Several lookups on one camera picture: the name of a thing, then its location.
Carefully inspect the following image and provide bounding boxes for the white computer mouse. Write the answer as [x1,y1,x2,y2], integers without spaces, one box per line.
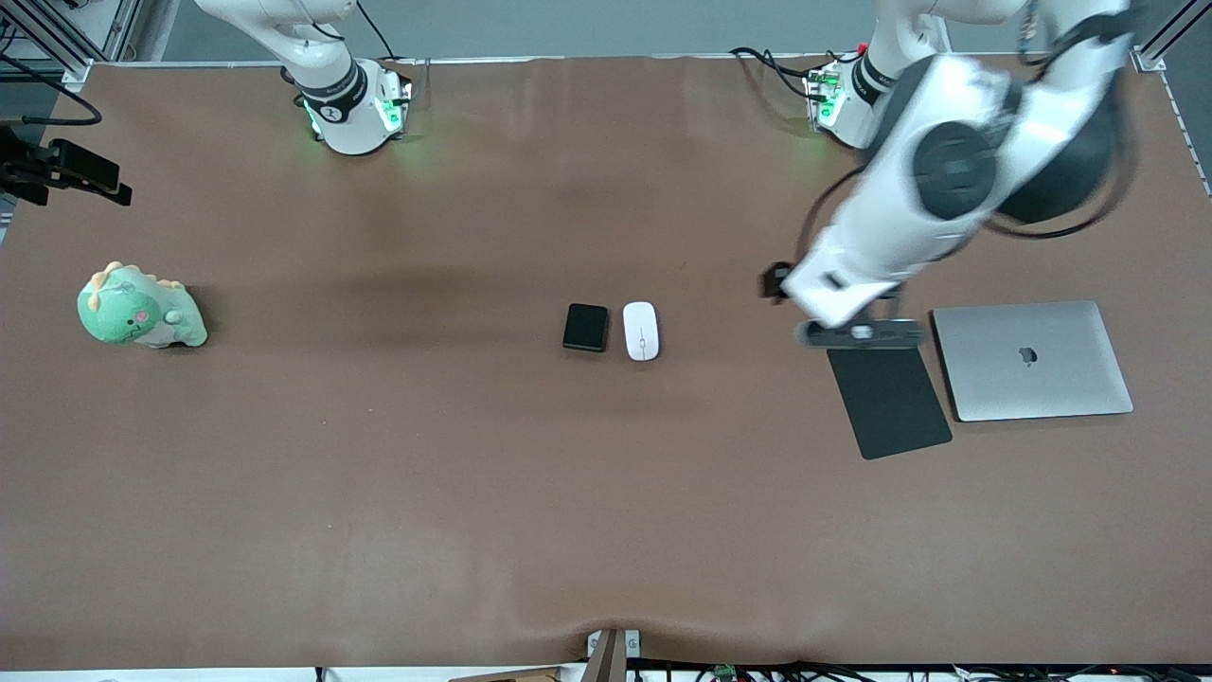
[622,301,661,363]

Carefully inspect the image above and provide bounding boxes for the small black phone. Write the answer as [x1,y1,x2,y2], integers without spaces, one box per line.
[561,303,610,353]

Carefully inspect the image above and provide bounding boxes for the black mouse pad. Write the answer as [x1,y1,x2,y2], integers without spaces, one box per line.
[826,347,954,461]

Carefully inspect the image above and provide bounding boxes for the green dinosaur plush toy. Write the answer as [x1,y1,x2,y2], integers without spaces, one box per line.
[77,261,209,350]

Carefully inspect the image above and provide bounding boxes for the silver closed laptop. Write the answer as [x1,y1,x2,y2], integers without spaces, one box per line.
[931,300,1135,423]

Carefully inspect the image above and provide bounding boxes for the green-lit circuit board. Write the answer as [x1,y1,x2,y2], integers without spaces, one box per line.
[374,81,414,135]
[803,66,844,129]

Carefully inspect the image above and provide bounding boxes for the brown table cover mat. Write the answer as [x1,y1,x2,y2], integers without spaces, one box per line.
[0,52,1212,670]

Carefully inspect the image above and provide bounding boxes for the aluminium frame profile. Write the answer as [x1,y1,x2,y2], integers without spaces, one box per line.
[1132,0,1212,73]
[0,0,143,88]

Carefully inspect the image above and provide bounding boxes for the black base cables bundle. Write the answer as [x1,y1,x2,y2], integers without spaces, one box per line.
[729,45,858,100]

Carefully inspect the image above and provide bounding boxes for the black cables along edge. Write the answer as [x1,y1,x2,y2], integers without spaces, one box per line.
[630,661,1212,682]

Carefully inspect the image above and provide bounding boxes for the metal table edge bracket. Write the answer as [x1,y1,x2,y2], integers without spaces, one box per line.
[585,628,642,682]

